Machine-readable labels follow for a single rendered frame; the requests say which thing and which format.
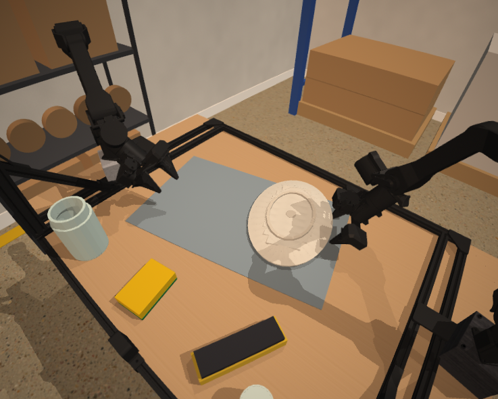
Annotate yellow kitchen sponge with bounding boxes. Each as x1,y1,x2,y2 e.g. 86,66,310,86
115,258,176,320

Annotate grey flat mat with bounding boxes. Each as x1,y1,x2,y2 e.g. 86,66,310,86
125,156,349,310

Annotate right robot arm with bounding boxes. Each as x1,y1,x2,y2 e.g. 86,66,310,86
332,121,498,366

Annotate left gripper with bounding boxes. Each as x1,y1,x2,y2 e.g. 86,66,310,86
116,139,179,193

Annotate beige round platter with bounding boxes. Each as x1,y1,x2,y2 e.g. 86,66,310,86
248,181,333,266

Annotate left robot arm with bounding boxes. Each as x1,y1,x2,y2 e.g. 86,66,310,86
51,20,143,186

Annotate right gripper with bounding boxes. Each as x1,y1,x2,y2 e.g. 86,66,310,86
329,185,383,250

